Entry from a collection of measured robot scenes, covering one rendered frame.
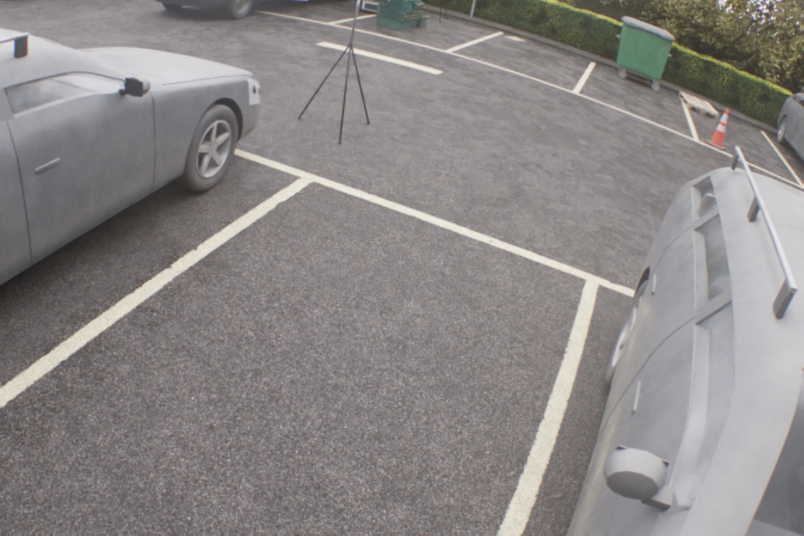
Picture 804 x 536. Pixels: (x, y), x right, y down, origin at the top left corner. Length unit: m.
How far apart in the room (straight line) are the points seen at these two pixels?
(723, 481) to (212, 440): 2.09
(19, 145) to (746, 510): 3.29
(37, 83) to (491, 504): 3.06
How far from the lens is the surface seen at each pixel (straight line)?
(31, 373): 3.16
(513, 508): 2.78
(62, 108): 3.40
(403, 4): 12.04
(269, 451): 2.75
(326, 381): 3.13
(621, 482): 1.53
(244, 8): 11.67
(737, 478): 1.64
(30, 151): 3.23
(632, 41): 13.67
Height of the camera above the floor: 2.12
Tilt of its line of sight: 28 degrees down
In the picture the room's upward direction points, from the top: 11 degrees clockwise
